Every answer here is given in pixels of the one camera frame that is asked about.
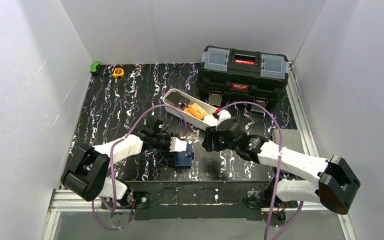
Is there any blue leather card holder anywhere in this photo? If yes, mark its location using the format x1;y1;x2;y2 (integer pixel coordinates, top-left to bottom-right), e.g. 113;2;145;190
174;143;195;169

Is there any white oblong plastic tray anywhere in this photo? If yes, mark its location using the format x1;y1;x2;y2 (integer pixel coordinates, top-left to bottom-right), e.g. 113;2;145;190
162;88;218;130

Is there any orange card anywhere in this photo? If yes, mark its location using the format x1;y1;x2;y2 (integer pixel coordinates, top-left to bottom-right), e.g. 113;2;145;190
183;103;208;121

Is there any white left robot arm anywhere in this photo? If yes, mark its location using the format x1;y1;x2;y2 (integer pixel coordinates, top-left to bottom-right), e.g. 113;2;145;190
60;119;174;202

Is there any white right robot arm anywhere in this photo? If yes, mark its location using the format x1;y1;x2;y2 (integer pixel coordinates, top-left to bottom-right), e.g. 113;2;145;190
202;119;361;215

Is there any black card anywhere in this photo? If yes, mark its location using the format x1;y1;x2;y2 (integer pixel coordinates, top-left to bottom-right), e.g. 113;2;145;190
166;91;191;109

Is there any black marbled table mat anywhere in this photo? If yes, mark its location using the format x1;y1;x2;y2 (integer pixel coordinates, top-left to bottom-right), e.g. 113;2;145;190
61;62;312;183

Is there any black plastic toolbox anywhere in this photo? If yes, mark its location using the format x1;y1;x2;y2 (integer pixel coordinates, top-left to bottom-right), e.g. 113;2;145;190
196;45;289;111

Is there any grey pad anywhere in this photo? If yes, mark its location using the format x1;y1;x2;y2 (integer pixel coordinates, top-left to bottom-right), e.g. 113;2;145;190
269;128;305;154

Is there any yellow tape measure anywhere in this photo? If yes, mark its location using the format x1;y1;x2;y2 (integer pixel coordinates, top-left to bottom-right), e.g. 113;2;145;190
112;67;125;79

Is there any green small object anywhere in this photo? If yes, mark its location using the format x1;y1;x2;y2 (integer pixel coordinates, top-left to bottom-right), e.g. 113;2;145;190
89;62;101;74

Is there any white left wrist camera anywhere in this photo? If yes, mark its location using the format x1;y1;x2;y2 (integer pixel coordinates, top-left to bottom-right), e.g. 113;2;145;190
169;136;188;153

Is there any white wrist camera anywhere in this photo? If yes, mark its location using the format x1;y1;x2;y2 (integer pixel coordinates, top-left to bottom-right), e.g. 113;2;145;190
212;108;232;124
169;136;188;153

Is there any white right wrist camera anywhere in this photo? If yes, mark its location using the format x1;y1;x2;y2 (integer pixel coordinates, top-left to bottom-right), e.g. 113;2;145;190
212;108;232;124

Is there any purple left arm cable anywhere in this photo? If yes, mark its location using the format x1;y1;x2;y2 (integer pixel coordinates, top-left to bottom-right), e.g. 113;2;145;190
91;104;189;231

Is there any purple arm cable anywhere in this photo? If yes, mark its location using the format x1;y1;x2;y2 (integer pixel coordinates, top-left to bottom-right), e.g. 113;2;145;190
91;104;189;231
213;101;305;240

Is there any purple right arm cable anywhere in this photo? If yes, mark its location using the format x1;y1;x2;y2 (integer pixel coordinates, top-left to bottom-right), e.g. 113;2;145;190
213;101;305;240

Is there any aluminium frame rail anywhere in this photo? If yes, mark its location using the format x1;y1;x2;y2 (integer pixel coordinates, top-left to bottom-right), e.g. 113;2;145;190
51;68;355;240

